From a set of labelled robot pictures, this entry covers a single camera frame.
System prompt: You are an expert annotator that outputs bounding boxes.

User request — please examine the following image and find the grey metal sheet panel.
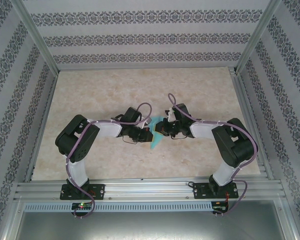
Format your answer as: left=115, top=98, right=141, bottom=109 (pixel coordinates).
left=2, top=199, right=299, bottom=240

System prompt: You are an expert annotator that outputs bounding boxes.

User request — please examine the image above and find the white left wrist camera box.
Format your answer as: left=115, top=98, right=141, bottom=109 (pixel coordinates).
left=136, top=118, right=150, bottom=131

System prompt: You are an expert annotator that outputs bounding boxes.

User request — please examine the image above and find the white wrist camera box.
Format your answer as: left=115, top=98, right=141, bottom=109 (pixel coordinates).
left=136, top=118, right=150, bottom=131
left=164, top=107, right=176, bottom=120

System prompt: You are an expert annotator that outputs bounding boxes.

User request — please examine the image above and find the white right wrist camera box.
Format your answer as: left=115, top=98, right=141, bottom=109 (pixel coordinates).
left=164, top=107, right=176, bottom=120

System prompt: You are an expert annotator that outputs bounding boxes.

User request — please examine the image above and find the thin black left gripper cable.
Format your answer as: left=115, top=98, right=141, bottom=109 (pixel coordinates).
left=121, top=134, right=141, bottom=144

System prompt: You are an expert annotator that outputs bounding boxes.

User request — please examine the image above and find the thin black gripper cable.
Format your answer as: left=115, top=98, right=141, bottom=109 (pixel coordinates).
left=121, top=134, right=141, bottom=144
left=169, top=132, right=189, bottom=140

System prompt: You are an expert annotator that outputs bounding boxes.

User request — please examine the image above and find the thin black right gripper cable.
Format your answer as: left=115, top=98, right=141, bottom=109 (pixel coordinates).
left=169, top=132, right=189, bottom=140

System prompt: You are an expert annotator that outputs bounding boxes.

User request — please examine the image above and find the aluminium mounting rail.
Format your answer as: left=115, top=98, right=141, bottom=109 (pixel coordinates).
left=13, top=175, right=287, bottom=201

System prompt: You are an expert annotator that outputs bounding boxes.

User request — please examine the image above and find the aluminium side rail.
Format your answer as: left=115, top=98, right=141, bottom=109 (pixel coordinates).
left=228, top=67, right=275, bottom=180
left=23, top=71, right=60, bottom=182

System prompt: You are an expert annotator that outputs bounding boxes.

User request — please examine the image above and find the grey slotted cable duct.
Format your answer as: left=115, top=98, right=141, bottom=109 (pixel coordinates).
left=23, top=201, right=214, bottom=213

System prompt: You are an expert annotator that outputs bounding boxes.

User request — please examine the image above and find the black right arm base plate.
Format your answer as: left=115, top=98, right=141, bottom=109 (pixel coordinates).
left=192, top=181, right=240, bottom=200

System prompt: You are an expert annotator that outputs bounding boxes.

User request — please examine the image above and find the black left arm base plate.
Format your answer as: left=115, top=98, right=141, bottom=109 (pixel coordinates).
left=59, top=183, right=106, bottom=201

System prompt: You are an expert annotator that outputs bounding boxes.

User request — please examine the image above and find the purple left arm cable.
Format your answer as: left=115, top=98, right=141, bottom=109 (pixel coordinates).
left=65, top=102, right=153, bottom=220

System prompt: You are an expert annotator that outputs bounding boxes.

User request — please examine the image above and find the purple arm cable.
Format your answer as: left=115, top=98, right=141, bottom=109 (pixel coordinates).
left=65, top=102, right=153, bottom=220
left=167, top=93, right=259, bottom=218

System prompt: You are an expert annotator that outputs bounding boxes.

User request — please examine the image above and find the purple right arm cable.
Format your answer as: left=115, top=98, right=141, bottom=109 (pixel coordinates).
left=167, top=93, right=259, bottom=218

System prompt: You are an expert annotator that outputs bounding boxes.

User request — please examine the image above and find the aluminium frame post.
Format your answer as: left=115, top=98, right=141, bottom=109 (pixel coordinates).
left=12, top=0, right=60, bottom=73
left=235, top=0, right=283, bottom=74

